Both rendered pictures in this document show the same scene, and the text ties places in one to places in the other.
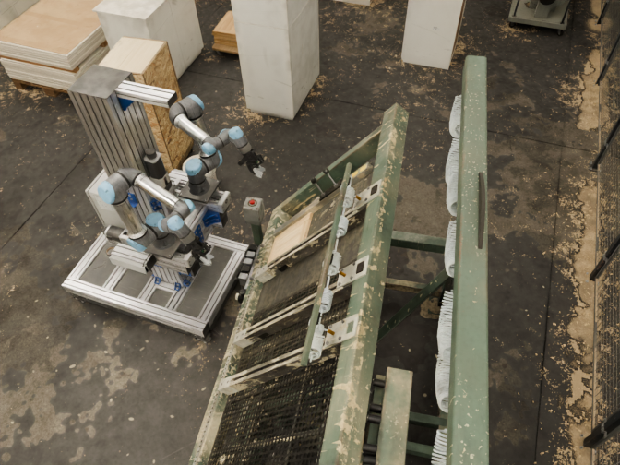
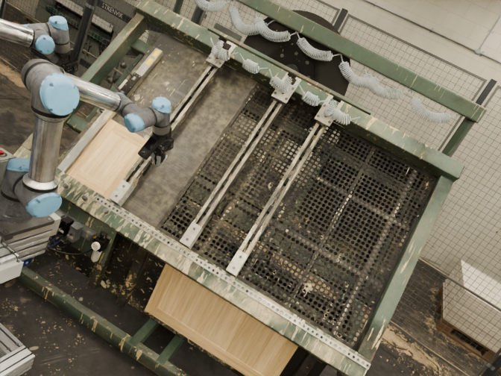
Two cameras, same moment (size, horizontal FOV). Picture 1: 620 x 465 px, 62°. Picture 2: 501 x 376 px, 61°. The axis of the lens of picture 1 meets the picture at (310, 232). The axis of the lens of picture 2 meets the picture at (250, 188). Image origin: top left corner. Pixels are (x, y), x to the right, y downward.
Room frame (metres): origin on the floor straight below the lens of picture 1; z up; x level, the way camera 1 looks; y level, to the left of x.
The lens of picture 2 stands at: (1.40, 2.38, 2.10)
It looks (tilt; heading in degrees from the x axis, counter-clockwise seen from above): 21 degrees down; 265
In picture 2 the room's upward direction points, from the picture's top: 27 degrees clockwise
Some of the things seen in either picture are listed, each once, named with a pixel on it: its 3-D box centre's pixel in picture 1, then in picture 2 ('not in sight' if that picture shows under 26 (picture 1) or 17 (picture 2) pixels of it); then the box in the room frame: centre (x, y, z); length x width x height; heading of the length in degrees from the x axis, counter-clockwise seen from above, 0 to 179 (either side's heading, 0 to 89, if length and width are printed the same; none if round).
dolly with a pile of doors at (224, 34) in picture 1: (239, 35); not in sight; (5.98, 0.78, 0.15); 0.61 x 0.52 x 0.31; 158
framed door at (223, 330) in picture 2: not in sight; (224, 315); (1.01, 0.35, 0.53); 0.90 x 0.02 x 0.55; 166
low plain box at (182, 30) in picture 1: (155, 31); not in sight; (5.59, 1.69, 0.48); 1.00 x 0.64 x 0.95; 158
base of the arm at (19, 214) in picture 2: (161, 235); (15, 201); (2.06, 0.94, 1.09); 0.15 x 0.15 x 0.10
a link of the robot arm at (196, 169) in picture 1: (195, 170); not in sight; (2.53, 0.76, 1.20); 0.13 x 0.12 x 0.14; 133
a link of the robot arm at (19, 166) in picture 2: (156, 224); (23, 177); (2.06, 0.95, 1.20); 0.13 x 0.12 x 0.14; 145
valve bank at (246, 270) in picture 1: (248, 274); (64, 230); (2.01, 0.44, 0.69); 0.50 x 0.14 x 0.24; 166
